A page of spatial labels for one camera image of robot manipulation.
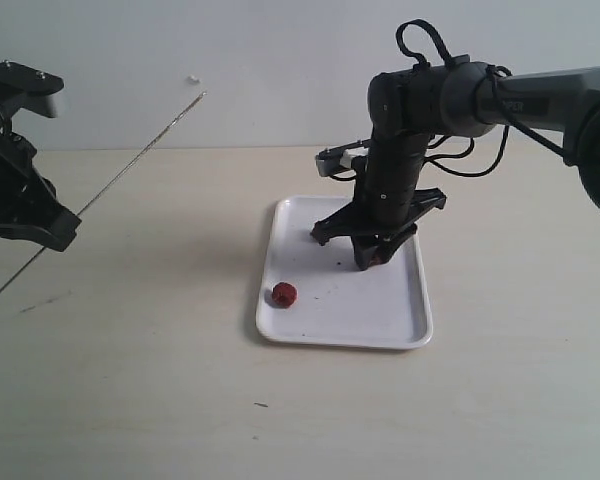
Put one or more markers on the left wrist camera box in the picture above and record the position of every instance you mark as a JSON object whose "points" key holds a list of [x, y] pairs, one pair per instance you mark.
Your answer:
{"points": [[24, 87]]}

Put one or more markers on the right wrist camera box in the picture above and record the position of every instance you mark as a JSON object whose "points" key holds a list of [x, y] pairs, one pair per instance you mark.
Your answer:
{"points": [[336, 160]]}

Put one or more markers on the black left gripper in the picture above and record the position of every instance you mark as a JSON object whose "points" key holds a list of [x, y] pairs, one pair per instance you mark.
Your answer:
{"points": [[28, 200]]}

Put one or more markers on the thin metal skewer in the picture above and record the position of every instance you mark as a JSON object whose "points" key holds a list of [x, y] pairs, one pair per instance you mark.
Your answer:
{"points": [[112, 181]]}

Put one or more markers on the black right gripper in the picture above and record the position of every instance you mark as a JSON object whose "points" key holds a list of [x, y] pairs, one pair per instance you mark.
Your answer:
{"points": [[386, 202]]}

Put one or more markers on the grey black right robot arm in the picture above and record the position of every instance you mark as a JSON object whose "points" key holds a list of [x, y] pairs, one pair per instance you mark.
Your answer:
{"points": [[412, 109]]}

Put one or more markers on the white rectangular plastic tray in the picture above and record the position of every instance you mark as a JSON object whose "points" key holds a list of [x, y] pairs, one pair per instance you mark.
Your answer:
{"points": [[385, 307]]}

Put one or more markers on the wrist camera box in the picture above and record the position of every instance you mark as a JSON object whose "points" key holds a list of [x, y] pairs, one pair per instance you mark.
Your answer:
{"points": [[336, 160], [24, 87]]}

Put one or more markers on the dark red round fruit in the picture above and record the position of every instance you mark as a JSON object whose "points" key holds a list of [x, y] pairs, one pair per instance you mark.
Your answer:
{"points": [[284, 294]]}

